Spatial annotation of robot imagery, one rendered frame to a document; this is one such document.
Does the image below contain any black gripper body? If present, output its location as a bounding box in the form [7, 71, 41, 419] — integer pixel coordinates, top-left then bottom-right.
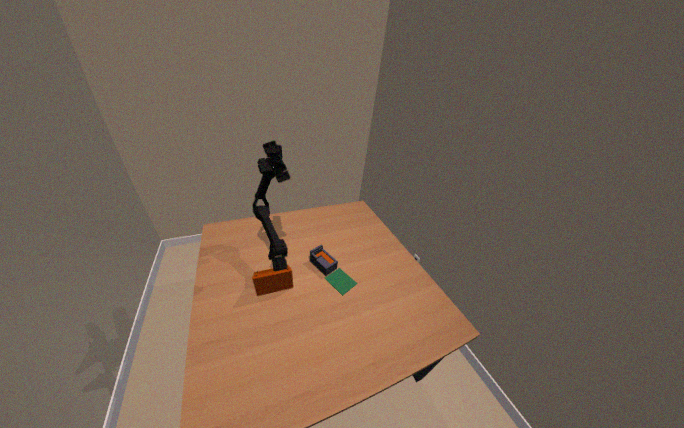
[263, 141, 290, 182]

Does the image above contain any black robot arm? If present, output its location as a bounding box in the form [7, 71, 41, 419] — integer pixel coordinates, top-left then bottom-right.
[253, 158, 288, 271]

